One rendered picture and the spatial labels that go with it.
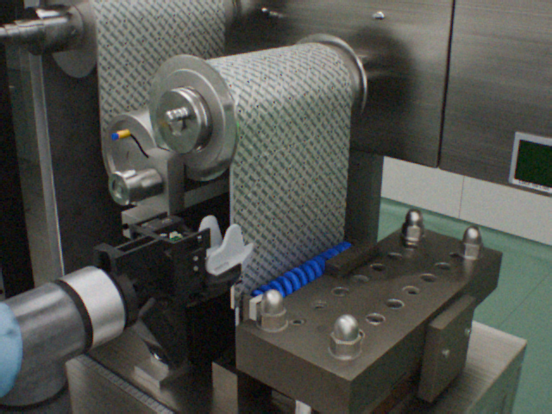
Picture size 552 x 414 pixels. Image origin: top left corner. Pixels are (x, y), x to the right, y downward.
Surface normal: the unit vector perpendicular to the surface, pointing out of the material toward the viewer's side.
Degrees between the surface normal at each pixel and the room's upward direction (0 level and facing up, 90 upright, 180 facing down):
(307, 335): 0
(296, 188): 90
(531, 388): 0
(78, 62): 90
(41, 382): 90
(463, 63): 90
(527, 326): 0
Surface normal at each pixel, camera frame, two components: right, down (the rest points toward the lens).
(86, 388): 0.02, -0.93
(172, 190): 0.76, 0.25
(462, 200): -0.64, 0.28
